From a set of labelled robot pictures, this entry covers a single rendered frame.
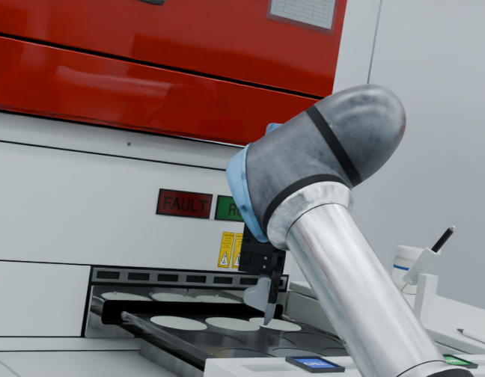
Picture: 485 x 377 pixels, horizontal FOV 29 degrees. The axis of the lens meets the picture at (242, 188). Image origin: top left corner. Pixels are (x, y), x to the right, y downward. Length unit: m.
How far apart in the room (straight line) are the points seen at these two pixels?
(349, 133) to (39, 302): 0.73
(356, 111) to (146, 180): 0.65
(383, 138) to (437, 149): 3.20
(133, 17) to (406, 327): 0.82
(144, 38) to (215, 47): 0.15
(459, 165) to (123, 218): 2.95
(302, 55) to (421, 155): 2.50
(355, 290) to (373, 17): 3.06
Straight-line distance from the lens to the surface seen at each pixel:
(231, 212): 1.81
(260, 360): 1.22
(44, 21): 1.55
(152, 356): 1.70
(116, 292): 1.70
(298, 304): 1.90
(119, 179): 1.68
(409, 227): 4.29
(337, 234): 1.08
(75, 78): 1.57
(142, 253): 1.73
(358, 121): 1.14
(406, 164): 4.22
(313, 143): 1.14
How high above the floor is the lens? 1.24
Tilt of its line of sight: 3 degrees down
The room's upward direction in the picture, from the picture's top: 9 degrees clockwise
